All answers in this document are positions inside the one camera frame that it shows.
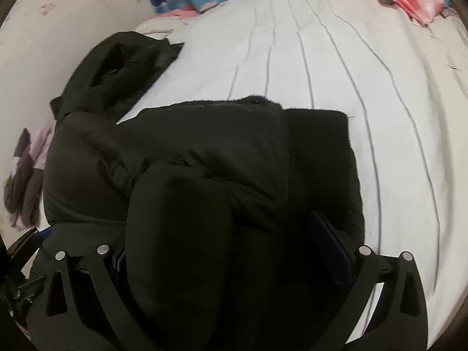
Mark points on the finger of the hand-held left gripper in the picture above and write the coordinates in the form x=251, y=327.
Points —
x=36, y=233

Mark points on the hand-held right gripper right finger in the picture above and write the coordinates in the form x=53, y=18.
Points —
x=331, y=248

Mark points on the black padded jacket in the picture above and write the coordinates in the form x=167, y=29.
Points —
x=219, y=197

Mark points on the white striped bed sheet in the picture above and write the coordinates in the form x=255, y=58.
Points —
x=347, y=98

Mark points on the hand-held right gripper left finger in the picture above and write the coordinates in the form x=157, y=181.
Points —
x=119, y=260

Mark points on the purple and dark garment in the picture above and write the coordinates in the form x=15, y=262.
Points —
x=27, y=175

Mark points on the black hooded garment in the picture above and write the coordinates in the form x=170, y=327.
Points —
x=117, y=69

